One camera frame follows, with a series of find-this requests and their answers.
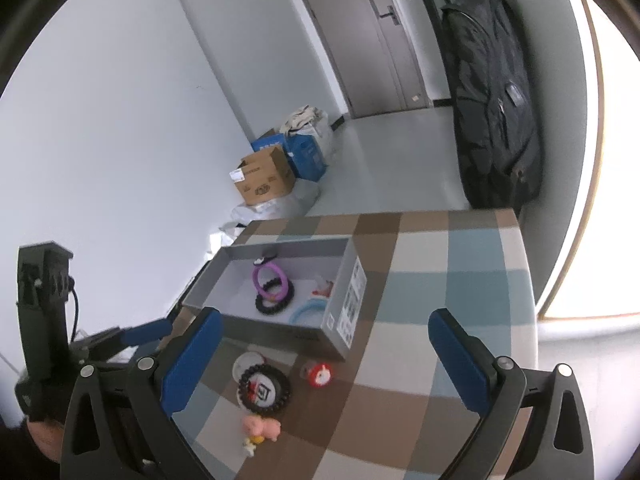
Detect printed white round disc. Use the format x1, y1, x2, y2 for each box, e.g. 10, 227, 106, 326
246, 375, 279, 408

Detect small black white clip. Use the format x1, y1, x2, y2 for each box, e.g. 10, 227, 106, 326
253, 252, 278, 266

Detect black beaded bracelet on disc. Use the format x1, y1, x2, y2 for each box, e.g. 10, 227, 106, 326
237, 364, 292, 416

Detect black camera cable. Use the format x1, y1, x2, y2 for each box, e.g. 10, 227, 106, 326
68, 274, 82, 344

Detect pink pig figurine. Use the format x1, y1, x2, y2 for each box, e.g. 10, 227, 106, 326
242, 415, 281, 457

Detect grey cardboard box tray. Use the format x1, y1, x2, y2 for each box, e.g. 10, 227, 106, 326
183, 237, 368, 361

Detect white plastic bags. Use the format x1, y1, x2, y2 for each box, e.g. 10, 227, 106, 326
204, 179, 321, 261

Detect light blue ring bracelet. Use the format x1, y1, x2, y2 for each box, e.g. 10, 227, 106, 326
288, 294, 331, 328

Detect small red pink charm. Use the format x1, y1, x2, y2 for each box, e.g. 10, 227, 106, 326
311, 274, 334, 298

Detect person's left hand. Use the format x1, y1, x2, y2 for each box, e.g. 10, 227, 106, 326
26, 418, 64, 464

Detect red santa charm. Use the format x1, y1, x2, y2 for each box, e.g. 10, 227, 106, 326
300, 361, 333, 388

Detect brown cardboard box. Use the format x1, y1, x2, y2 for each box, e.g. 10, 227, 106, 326
229, 145, 296, 206

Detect beige cloth bag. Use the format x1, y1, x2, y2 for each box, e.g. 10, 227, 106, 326
279, 105, 335, 165

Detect blue cardboard box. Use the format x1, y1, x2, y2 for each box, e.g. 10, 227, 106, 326
250, 129, 326, 182

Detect black hanging backpack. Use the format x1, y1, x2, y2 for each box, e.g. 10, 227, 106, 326
442, 0, 542, 211

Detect checkered plaid table cloth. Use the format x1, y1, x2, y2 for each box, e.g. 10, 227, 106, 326
175, 209, 538, 479

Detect black beaded bracelet in box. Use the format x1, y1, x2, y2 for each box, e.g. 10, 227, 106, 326
254, 277, 296, 317

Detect grey door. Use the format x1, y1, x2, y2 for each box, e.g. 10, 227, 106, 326
303, 0, 431, 118

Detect purple ring bracelet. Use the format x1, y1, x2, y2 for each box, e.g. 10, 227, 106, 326
250, 260, 292, 302

